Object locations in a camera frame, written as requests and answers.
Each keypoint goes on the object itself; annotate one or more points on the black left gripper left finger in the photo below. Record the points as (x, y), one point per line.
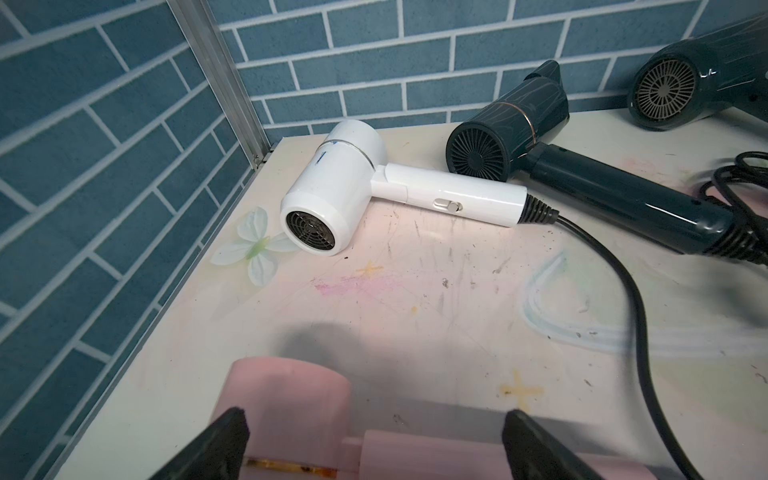
(216, 453)

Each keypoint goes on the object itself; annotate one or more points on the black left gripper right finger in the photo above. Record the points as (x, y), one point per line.
(533, 453)

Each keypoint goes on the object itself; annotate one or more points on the pink hair dryer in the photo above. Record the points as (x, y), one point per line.
(297, 415)

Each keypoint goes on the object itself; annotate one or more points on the white round hair dryer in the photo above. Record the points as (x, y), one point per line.
(325, 205)

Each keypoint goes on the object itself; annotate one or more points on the dark green slim hair dryer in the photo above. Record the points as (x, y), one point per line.
(507, 137)

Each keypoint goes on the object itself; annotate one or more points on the dark green boxy hair dryer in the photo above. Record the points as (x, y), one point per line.
(696, 78)

